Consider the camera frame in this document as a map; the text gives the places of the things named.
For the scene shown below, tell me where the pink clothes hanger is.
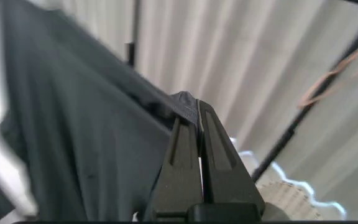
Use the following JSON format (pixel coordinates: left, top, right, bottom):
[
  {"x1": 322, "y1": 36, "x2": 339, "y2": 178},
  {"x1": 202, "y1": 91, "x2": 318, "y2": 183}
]
[{"x1": 296, "y1": 30, "x2": 358, "y2": 110}]

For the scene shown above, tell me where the black clothes rack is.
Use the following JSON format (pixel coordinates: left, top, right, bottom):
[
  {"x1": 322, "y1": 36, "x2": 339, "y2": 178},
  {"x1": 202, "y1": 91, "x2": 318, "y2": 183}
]
[{"x1": 125, "y1": 0, "x2": 358, "y2": 183}]

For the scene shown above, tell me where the dark grey garment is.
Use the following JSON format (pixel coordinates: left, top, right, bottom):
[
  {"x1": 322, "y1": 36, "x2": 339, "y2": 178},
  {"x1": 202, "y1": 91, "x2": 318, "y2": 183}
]
[{"x1": 0, "y1": 0, "x2": 202, "y2": 222}]

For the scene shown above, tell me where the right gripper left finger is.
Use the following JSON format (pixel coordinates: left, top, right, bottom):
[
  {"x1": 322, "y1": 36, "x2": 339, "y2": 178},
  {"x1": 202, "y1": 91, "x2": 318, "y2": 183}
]
[{"x1": 150, "y1": 116, "x2": 204, "y2": 222}]

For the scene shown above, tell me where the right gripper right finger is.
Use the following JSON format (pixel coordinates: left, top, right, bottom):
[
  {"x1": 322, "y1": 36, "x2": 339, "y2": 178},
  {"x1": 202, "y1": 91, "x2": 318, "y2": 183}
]
[{"x1": 197, "y1": 99, "x2": 266, "y2": 222}]

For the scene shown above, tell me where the white laundry basket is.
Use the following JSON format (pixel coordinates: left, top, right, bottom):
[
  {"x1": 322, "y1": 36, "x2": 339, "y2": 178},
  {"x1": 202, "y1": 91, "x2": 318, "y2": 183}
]
[{"x1": 256, "y1": 181, "x2": 323, "y2": 222}]

